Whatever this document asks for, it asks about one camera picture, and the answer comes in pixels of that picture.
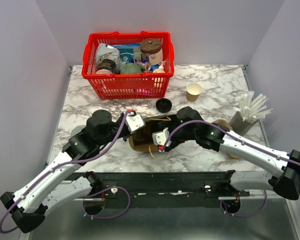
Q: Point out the stack of pulp cup carriers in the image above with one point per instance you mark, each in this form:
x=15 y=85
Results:
x=223 y=123

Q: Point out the stack of black cup lids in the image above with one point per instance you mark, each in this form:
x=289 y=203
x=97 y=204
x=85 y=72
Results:
x=163 y=105

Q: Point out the red plastic shopping basket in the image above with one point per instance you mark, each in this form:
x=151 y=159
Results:
x=128 y=86

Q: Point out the green round sponge ball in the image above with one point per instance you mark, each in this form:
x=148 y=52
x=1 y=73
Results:
x=130 y=69

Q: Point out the green kraft paper bag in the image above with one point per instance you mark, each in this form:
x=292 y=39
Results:
x=142 y=141

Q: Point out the grey holder cup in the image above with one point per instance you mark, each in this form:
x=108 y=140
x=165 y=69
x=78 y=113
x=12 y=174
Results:
x=239 y=126

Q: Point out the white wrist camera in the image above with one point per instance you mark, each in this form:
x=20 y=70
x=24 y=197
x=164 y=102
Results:
x=159 y=138
x=134 y=122

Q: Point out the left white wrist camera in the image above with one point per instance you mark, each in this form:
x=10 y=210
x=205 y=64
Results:
x=134 y=122

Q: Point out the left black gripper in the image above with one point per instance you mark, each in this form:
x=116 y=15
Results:
x=121 y=118

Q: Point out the black label tub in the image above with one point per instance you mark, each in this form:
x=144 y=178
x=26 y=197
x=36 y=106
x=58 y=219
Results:
x=106 y=66

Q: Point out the grey cylinder under left arm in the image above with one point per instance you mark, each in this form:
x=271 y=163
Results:
x=77 y=130

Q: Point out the beige pump bottle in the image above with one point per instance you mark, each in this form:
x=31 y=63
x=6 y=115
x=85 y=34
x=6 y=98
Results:
x=159 y=68

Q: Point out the red bull drink can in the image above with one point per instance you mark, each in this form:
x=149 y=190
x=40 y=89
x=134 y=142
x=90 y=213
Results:
x=143 y=64

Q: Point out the cork lid beige jar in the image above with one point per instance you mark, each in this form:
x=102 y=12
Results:
x=152 y=50

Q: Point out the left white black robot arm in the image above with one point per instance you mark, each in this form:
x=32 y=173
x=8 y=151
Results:
x=29 y=206

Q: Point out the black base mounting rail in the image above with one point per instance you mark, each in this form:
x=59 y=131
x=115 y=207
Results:
x=116 y=190

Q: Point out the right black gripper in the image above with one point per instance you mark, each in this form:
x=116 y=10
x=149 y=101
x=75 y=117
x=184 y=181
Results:
x=171 y=123

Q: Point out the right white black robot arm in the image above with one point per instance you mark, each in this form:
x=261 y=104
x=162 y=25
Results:
x=281 y=170

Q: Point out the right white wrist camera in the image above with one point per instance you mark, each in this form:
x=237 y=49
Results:
x=159 y=138

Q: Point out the blue box in basket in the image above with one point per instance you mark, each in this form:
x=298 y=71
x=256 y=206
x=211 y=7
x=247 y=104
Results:
x=129 y=52

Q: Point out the silver snack bag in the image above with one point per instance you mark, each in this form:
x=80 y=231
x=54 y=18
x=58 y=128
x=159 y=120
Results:
x=105 y=51

